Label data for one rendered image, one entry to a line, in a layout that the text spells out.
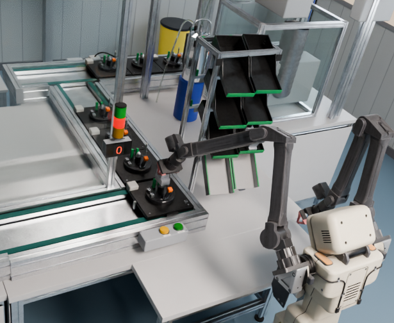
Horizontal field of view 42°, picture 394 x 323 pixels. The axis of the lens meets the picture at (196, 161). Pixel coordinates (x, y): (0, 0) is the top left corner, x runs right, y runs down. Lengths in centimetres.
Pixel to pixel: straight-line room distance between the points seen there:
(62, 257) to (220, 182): 82
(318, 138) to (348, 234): 186
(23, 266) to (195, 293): 69
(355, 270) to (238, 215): 81
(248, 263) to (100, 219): 69
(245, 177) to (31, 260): 109
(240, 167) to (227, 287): 64
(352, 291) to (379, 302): 172
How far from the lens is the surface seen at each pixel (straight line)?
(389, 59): 540
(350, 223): 192
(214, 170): 247
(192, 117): 324
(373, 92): 554
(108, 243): 220
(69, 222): 231
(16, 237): 225
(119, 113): 217
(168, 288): 216
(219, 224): 250
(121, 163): 259
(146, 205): 235
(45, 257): 213
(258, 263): 237
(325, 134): 374
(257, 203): 270
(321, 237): 192
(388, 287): 391
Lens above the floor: 246
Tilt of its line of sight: 34 degrees down
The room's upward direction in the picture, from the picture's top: 12 degrees clockwise
